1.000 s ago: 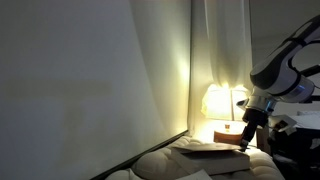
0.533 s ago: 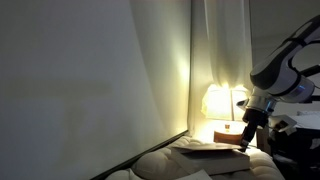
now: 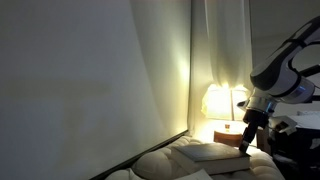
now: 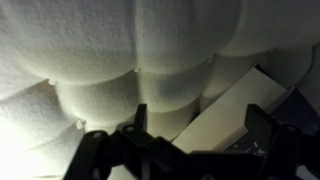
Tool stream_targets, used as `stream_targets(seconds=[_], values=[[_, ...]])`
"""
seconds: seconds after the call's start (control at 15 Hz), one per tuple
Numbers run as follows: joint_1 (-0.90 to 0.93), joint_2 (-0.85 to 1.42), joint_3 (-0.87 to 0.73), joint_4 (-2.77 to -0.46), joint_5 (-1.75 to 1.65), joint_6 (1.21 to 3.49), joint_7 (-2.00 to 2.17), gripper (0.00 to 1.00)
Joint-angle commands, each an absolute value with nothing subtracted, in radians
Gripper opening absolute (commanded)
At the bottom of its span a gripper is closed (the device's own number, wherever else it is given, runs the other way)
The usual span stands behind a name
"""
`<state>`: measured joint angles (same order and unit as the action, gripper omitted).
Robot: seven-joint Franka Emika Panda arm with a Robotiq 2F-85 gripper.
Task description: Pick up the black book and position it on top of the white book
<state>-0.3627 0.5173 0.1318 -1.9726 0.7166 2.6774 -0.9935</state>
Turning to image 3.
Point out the black equipment table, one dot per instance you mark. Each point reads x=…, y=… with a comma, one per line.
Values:
x=293, y=153

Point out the white curtain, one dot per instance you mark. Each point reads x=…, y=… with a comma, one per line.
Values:
x=226, y=40

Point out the black book with blue cover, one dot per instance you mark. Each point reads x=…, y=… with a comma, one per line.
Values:
x=210, y=155

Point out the white fabric bundle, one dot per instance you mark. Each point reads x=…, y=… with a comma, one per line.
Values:
x=308, y=120

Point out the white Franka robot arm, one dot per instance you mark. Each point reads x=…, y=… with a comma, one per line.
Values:
x=276, y=73

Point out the white backdrop panel black edge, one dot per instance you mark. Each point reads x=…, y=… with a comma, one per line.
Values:
x=66, y=83

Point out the table lamp with wooden base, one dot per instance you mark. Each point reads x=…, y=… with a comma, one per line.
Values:
x=216, y=103

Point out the cream tufted mattress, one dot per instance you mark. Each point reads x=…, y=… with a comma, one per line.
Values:
x=156, y=163

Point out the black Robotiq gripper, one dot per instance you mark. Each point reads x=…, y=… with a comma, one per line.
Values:
x=256, y=121

